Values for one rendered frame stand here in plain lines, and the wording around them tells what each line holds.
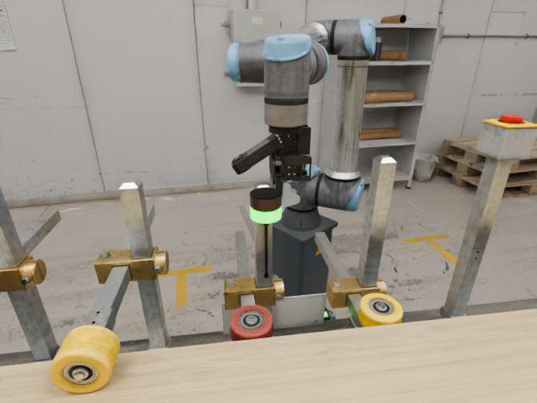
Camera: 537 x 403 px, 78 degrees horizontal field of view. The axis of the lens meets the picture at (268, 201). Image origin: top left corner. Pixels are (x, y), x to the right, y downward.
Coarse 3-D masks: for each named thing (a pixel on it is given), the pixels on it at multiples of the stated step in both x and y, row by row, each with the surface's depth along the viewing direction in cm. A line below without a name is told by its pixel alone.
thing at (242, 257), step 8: (240, 232) 99; (240, 240) 95; (240, 248) 91; (240, 256) 87; (248, 256) 87; (240, 264) 84; (248, 264) 84; (240, 272) 81; (248, 272) 81; (248, 296) 73; (248, 304) 71
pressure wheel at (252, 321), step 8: (240, 312) 62; (248, 312) 63; (256, 312) 63; (264, 312) 62; (232, 320) 60; (240, 320) 61; (248, 320) 60; (256, 320) 61; (264, 320) 61; (272, 320) 61; (232, 328) 59; (240, 328) 59; (248, 328) 59; (256, 328) 59; (264, 328) 59; (272, 328) 61; (232, 336) 60; (240, 336) 58; (248, 336) 57; (256, 336) 57; (264, 336) 58
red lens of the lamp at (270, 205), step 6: (252, 198) 60; (258, 198) 60; (276, 198) 60; (252, 204) 61; (258, 204) 60; (264, 204) 59; (270, 204) 59; (276, 204) 60; (264, 210) 60; (270, 210) 60
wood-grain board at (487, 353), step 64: (448, 320) 61; (512, 320) 61; (0, 384) 50; (128, 384) 50; (192, 384) 50; (256, 384) 50; (320, 384) 50; (384, 384) 50; (448, 384) 50; (512, 384) 50
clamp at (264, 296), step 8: (224, 280) 77; (240, 280) 77; (248, 280) 77; (272, 280) 77; (280, 280) 77; (224, 288) 74; (232, 288) 74; (240, 288) 74; (248, 288) 74; (256, 288) 74; (264, 288) 74; (272, 288) 74; (280, 288) 75; (232, 296) 73; (240, 296) 74; (256, 296) 74; (264, 296) 75; (272, 296) 75; (280, 296) 75; (232, 304) 74; (240, 304) 75; (256, 304) 75; (264, 304) 76; (272, 304) 76
